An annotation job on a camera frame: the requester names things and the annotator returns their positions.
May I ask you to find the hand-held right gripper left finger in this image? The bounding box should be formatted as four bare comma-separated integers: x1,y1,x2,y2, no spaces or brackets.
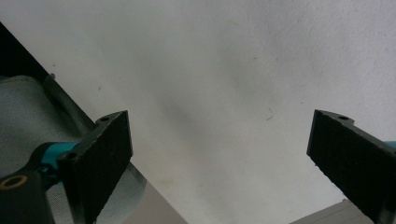
57,109,134,224

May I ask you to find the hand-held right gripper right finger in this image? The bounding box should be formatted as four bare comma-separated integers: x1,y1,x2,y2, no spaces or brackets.
305,108,396,224

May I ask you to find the grey fabric cloth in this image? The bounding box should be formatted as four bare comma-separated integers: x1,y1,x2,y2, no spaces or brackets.
0,75,148,224

